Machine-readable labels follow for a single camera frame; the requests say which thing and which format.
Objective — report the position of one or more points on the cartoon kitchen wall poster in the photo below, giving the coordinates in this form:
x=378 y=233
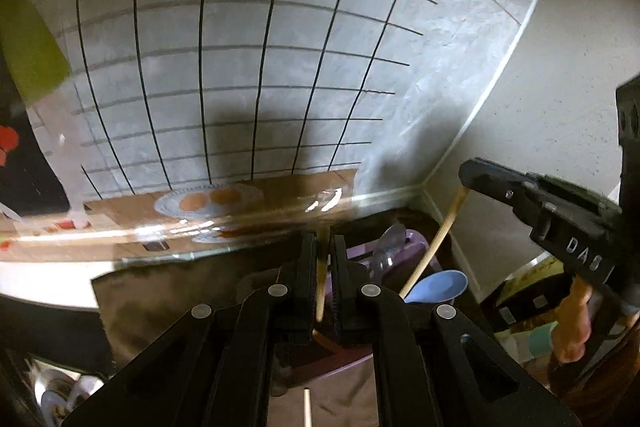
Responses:
x=225 y=82

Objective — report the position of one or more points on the brown cloth mat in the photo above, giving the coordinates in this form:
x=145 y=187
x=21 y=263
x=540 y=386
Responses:
x=340 y=407

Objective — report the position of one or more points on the person's right forearm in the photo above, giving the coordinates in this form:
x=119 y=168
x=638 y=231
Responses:
x=600 y=389

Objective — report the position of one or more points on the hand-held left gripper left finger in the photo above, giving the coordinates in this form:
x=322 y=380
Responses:
x=307 y=287

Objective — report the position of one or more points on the small bottle pale blue cap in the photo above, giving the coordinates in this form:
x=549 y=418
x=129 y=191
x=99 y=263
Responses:
x=542 y=339

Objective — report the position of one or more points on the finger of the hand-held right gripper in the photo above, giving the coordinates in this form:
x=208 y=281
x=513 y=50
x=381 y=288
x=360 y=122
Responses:
x=495 y=179

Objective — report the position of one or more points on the wooden chopstick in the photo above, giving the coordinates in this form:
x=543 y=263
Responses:
x=435 y=242
x=307 y=409
x=321 y=277

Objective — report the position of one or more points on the dark translucent plastic spoon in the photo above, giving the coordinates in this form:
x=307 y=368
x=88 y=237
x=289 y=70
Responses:
x=390 y=244

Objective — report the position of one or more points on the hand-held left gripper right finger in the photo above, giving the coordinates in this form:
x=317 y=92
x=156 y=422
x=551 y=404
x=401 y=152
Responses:
x=340 y=292

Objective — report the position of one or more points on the dark soy sauce bottle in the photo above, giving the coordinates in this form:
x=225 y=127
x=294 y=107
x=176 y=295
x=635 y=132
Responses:
x=515 y=307

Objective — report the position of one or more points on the light blue plastic spoon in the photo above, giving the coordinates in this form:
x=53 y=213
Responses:
x=440 y=285

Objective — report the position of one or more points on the purple utensil container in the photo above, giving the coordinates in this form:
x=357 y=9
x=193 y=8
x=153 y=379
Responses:
x=419 y=243

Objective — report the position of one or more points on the person's right hand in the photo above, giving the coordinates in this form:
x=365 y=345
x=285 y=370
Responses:
x=570 y=322

